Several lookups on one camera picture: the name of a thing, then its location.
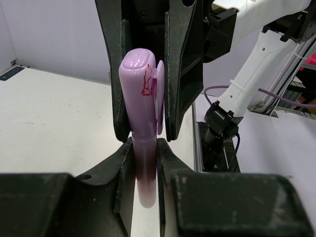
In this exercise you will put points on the purple highlighter cap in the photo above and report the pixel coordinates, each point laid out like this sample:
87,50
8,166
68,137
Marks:
142,83

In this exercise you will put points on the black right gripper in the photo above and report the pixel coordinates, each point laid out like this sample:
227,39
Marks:
190,33

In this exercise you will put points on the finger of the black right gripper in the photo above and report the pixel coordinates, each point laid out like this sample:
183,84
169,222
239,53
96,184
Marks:
114,33

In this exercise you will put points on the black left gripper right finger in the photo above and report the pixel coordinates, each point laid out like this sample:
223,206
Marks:
193,204

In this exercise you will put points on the pink purple highlighter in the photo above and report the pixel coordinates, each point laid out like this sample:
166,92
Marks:
145,156

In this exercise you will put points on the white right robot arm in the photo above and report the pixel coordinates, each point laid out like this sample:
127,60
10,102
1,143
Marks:
285,23

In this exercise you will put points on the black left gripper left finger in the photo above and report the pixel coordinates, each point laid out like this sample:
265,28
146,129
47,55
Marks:
97,203

